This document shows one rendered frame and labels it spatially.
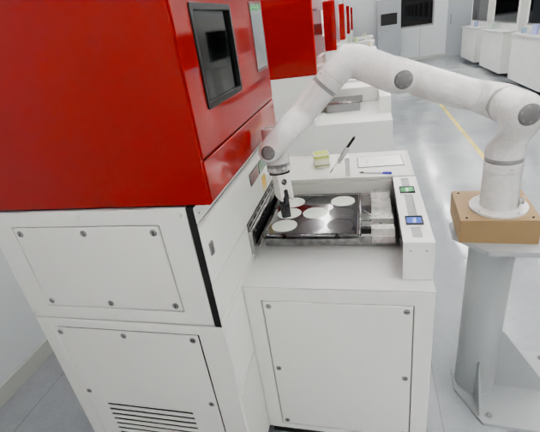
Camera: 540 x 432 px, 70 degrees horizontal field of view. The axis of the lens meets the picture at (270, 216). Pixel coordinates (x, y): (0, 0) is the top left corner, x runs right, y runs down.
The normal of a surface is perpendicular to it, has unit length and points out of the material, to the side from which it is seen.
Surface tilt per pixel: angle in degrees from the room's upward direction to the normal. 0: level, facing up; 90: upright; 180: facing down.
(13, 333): 90
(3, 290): 90
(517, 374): 90
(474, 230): 90
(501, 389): 0
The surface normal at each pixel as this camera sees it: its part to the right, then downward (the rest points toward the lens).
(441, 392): -0.13, -0.89
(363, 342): -0.21, 0.46
